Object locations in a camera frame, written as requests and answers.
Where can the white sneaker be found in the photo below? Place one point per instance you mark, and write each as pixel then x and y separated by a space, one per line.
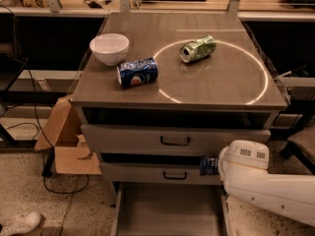
pixel 20 223

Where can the blue crushed Pepsi can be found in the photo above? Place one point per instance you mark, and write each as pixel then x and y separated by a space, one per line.
pixel 138 72

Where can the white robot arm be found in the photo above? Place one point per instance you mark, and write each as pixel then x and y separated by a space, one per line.
pixel 243 169

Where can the blue RXBAR snack bar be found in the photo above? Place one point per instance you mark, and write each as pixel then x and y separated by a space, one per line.
pixel 209 166

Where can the grey top drawer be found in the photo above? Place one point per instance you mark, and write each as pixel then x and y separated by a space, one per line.
pixel 165 141

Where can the grey open bottom drawer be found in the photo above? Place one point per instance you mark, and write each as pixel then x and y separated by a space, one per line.
pixel 170 210

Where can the black office chair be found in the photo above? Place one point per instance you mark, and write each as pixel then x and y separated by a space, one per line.
pixel 302 146

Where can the dark side desk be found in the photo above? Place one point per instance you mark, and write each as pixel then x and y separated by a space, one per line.
pixel 9 72

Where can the green crushed soda can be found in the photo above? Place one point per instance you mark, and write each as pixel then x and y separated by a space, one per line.
pixel 197 49

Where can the white ceramic bowl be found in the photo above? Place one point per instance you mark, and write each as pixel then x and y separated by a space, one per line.
pixel 110 48

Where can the grey drawer cabinet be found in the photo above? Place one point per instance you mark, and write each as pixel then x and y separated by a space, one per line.
pixel 230 89

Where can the grey middle drawer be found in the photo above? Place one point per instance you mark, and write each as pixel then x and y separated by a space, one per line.
pixel 156 173

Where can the brown cardboard box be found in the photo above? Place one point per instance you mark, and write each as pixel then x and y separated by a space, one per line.
pixel 62 132

